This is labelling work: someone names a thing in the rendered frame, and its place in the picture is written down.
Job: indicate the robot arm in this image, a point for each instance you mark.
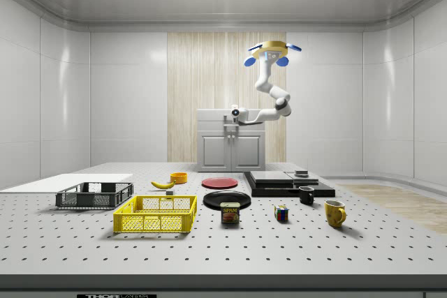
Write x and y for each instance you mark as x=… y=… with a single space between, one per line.
x=265 y=78

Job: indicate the white cabinet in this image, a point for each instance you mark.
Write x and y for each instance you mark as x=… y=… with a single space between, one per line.
x=213 y=151

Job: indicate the red plate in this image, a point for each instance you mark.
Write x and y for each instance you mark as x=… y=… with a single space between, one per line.
x=219 y=183

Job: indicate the yellow bowl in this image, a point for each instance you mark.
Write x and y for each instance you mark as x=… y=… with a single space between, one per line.
x=179 y=179

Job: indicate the black plate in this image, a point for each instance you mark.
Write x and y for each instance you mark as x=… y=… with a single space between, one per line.
x=216 y=197

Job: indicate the black stove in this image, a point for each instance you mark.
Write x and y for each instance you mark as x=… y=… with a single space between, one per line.
x=272 y=181

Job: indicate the banana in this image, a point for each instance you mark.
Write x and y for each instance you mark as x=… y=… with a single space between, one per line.
x=162 y=185

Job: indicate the flat-sided can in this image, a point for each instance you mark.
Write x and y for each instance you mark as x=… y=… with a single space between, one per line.
x=230 y=214

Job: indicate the puzzle cube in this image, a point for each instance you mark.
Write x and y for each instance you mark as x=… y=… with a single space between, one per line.
x=281 y=213

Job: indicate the black mug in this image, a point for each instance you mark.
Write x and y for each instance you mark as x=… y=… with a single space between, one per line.
x=306 y=196

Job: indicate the yellow basket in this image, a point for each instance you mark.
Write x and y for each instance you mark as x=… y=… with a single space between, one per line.
x=139 y=223

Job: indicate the yellow mug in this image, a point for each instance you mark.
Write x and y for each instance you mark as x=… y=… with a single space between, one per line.
x=333 y=214

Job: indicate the dark grey basket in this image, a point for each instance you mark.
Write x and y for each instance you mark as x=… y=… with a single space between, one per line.
x=70 y=200

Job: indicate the white board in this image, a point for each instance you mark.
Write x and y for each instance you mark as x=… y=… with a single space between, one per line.
x=52 y=183

